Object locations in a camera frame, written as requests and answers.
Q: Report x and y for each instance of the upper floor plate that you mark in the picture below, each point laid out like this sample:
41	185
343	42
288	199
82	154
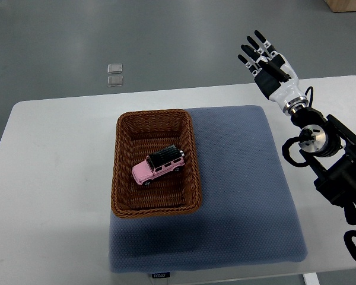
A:
115	68

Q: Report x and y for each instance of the pink toy car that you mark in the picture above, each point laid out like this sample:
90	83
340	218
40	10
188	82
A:
157	164

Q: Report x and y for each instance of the blue-grey cushion mat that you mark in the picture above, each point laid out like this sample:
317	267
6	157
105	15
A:
247	215

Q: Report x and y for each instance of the brown wicker basket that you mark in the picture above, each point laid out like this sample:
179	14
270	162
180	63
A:
139	134

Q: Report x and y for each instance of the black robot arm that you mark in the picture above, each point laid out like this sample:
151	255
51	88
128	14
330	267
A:
324	144

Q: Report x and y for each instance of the wooden box corner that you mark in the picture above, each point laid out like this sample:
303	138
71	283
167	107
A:
342	5

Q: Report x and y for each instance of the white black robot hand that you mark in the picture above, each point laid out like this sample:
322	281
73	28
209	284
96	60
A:
275	77

